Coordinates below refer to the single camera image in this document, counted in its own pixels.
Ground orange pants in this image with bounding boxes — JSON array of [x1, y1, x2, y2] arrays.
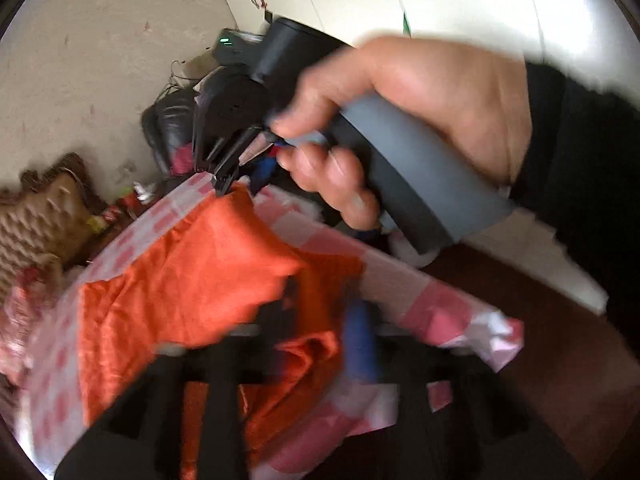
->
[[77, 188, 364, 466]]

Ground right forearm dark sleeve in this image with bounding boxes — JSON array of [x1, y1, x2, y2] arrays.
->
[[510, 63, 639, 353]]

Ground right hand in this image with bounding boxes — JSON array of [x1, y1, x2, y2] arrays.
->
[[269, 34, 533, 232]]

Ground beige massager on armchair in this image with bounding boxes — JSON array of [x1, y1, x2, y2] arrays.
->
[[178, 48, 219, 81]]

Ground pink checkered table cover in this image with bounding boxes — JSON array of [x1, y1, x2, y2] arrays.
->
[[18, 174, 523, 479]]

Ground black leather armchair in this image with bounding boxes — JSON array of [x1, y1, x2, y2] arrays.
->
[[140, 88, 195, 177]]

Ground maroon cushion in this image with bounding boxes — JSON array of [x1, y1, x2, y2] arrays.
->
[[170, 143, 194, 177]]

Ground red box on nightstand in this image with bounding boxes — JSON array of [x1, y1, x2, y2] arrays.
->
[[100, 188, 144, 226]]

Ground floral folded quilt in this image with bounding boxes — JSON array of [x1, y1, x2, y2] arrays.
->
[[1, 255, 63, 387]]

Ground tufted brown headboard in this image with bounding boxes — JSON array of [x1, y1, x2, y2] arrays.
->
[[1, 152, 107, 296]]

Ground white wardrobe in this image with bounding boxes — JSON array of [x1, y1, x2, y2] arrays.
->
[[226, 0, 639, 312]]

